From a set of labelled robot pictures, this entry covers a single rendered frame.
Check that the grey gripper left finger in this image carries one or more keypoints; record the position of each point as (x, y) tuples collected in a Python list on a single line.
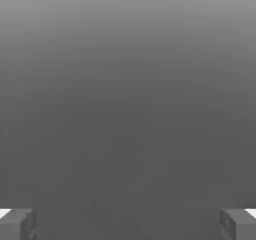
[(14, 226)]

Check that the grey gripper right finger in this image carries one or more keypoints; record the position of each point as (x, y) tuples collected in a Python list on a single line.
[(242, 226)]

